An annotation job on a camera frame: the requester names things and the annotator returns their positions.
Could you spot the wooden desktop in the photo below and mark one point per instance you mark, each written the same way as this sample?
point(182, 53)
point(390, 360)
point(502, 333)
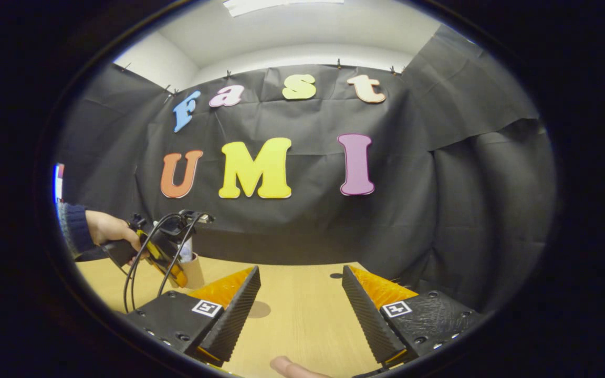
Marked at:
point(302, 336)

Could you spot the lit monitor screen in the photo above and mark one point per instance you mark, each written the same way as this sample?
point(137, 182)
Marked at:
point(59, 181)

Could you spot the ceiling light panel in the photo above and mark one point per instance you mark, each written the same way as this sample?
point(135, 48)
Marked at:
point(281, 5)

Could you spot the brown round coaster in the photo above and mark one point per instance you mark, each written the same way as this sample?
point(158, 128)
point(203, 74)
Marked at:
point(260, 310)

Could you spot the black backdrop cloth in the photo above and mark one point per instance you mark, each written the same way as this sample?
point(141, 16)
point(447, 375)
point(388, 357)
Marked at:
point(302, 226)

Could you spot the beige cup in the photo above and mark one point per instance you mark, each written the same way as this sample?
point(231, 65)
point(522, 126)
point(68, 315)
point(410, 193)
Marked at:
point(195, 273)

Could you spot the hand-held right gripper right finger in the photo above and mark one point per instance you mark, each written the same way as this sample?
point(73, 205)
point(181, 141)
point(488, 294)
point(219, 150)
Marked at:
point(365, 315)

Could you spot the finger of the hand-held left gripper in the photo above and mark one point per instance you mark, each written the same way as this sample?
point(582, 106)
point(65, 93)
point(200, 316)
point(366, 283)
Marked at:
point(177, 275)

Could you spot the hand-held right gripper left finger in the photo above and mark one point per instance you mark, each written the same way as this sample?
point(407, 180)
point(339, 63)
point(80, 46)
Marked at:
point(237, 315)

